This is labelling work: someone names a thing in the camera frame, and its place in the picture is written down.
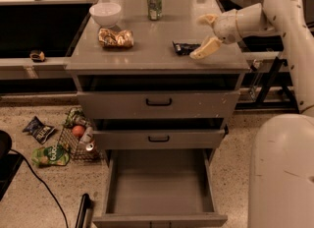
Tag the small tape measure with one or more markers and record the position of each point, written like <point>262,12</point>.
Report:
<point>37,56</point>

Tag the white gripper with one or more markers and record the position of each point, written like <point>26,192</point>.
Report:
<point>225,27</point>

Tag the white bottle in basket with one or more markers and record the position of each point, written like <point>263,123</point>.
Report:
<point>87,136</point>

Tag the dark blue rxbar wrapper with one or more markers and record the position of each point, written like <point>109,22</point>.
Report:
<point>184,48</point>

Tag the grey drawer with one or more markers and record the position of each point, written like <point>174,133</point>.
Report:
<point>157,104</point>
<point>158,139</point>
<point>162,188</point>

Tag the orange fruit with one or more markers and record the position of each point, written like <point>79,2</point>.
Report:
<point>78,131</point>

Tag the green bag in basket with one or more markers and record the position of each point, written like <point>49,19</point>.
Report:
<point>74,117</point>

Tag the black bar object on floor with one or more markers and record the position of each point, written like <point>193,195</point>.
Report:
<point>85,210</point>

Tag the grey bottom drawer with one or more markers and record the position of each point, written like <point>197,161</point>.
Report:
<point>162,188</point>

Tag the black device at left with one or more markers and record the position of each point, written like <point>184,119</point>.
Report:
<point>9,163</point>

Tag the black stand with tray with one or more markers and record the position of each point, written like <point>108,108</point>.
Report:
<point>267,84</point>

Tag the brown snack bag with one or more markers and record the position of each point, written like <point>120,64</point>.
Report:
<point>115,39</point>

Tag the white bowl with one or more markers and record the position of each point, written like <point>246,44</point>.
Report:
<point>106,14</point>

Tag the grey drawer cabinet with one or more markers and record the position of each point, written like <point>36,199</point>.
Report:
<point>153,65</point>

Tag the green soda can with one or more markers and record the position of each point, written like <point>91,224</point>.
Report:
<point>154,9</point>

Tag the blue chip bag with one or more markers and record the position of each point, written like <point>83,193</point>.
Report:
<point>38,130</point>

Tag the grey top drawer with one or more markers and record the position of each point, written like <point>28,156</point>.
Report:
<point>157,104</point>

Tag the green snack bag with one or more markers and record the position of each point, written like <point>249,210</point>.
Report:
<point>54,155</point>

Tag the grey middle drawer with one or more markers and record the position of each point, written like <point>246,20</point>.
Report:
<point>158,139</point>

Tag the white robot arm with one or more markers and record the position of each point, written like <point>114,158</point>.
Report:
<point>281,189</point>

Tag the wire basket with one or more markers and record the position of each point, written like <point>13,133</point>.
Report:
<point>75,149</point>

